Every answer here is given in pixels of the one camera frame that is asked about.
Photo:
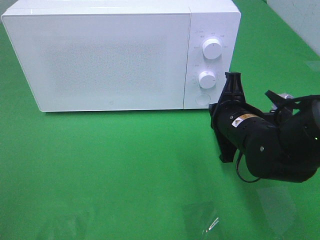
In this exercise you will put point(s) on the white microwave oven body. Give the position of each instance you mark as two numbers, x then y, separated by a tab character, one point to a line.
208	19

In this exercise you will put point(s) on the white microwave knob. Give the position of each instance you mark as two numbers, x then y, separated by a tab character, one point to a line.
207	79
212	48

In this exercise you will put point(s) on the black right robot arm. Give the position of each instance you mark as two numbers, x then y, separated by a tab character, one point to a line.
282	144

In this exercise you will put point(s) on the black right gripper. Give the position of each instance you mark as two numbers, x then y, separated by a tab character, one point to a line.
239	126

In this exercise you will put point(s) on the white microwave door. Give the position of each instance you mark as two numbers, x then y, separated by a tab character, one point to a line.
102	62

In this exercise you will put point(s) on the round white door release button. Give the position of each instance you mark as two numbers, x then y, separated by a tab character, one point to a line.
203	100

